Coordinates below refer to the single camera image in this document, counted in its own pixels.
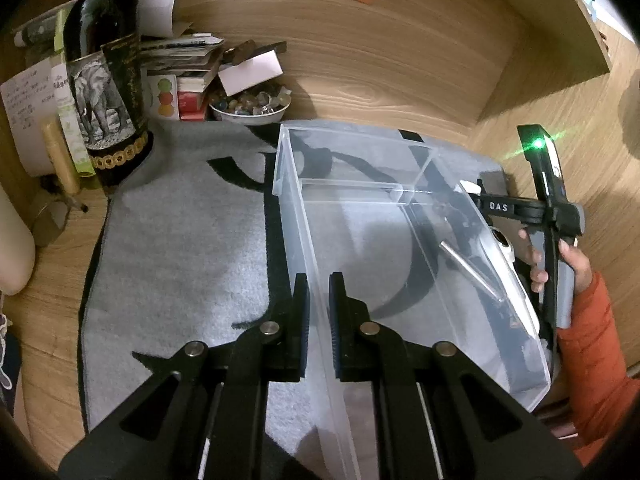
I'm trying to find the clear plastic storage bin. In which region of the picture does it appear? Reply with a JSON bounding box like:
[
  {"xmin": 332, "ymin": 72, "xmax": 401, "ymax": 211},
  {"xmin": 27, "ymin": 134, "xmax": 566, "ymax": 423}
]
[{"xmin": 273, "ymin": 120, "xmax": 551, "ymax": 479}]

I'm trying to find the white handheld massager device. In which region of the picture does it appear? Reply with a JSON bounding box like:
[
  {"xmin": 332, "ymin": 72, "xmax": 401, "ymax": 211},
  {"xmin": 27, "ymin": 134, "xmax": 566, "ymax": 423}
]
[{"xmin": 459, "ymin": 180, "xmax": 515, "ymax": 264}]

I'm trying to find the orange sleeve right forearm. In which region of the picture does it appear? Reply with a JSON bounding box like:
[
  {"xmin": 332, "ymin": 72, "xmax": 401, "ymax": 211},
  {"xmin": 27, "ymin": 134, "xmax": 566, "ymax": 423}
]
[{"xmin": 558, "ymin": 273, "xmax": 639, "ymax": 465}]

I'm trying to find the grey black patterned mat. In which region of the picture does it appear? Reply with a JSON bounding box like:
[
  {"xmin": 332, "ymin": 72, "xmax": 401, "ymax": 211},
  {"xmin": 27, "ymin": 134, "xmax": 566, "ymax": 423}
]
[{"xmin": 75, "ymin": 118, "xmax": 556, "ymax": 480}]

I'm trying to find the beige thermos bottle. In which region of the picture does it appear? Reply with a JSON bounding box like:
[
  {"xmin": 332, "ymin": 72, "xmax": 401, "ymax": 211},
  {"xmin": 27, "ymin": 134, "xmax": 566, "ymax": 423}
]
[{"xmin": 0, "ymin": 188, "xmax": 36, "ymax": 296}]

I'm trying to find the yellow lip balm tube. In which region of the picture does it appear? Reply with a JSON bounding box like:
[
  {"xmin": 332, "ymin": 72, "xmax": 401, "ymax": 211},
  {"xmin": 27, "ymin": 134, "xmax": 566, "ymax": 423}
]
[{"xmin": 40, "ymin": 116, "xmax": 81, "ymax": 196}]

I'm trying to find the white bowl of stones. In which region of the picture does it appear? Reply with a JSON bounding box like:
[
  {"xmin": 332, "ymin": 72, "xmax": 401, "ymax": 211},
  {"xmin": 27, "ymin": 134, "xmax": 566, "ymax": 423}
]
[{"xmin": 208, "ymin": 86, "xmax": 292, "ymax": 127}]

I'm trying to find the white folded card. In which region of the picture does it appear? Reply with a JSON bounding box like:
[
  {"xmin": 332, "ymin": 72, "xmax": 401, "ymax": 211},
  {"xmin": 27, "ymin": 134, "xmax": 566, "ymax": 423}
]
[{"xmin": 218, "ymin": 50, "xmax": 283, "ymax": 96}]

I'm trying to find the stack of books and papers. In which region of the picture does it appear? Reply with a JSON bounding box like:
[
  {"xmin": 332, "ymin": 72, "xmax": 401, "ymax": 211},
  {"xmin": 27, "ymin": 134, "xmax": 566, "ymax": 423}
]
[{"xmin": 140, "ymin": 32, "xmax": 224, "ymax": 122}]

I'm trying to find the dark elephant label wine bottle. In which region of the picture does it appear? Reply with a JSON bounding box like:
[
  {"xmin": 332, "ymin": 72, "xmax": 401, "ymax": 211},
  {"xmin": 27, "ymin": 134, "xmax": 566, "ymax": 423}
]
[{"xmin": 63, "ymin": 0, "xmax": 153, "ymax": 194}]

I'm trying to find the white handwritten paper note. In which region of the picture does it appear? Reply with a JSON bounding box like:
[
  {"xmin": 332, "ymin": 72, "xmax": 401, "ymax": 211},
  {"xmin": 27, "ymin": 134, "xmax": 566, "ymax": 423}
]
[{"xmin": 1, "ymin": 58, "xmax": 58, "ymax": 177}]

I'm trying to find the green white spray bottle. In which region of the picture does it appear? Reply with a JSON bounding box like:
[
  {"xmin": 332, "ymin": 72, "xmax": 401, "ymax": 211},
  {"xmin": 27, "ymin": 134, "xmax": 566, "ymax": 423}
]
[{"xmin": 51, "ymin": 6, "xmax": 96, "ymax": 178}]

